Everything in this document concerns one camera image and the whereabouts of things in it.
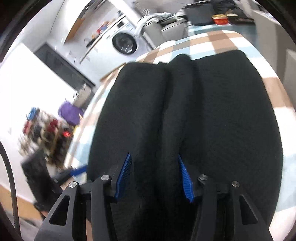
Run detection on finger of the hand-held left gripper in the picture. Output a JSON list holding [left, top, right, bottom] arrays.
[[53, 166, 88, 184]]

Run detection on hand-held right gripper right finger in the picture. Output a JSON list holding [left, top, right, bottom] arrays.
[[177, 154, 274, 241]]

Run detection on white kitchen cabinet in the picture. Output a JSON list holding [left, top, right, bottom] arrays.
[[80, 30, 121, 77]]

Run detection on woven laundry basket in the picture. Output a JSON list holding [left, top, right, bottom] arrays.
[[73, 82, 96, 108]]

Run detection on light grey garment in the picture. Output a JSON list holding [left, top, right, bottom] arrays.
[[135, 13, 185, 35]]

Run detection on white washing machine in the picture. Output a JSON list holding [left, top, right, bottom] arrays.
[[99, 15, 153, 65]]

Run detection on red bowl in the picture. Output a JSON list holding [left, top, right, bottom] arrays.
[[211, 14, 229, 25]]

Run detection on black rice cooker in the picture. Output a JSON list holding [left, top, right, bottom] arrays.
[[184, 0, 215, 26]]

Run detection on black cable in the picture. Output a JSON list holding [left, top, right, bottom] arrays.
[[0, 141, 21, 241]]

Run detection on black food tray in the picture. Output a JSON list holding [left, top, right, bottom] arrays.
[[228, 13, 255, 25]]

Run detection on purple bag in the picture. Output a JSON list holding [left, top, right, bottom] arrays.
[[58, 101, 85, 127]]

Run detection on black jacket pile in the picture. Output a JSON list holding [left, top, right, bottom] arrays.
[[211, 0, 250, 14]]

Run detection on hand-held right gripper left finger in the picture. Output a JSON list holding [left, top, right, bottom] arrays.
[[33, 152, 133, 241]]

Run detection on black sweater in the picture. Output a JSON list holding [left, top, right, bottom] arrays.
[[87, 50, 284, 241]]

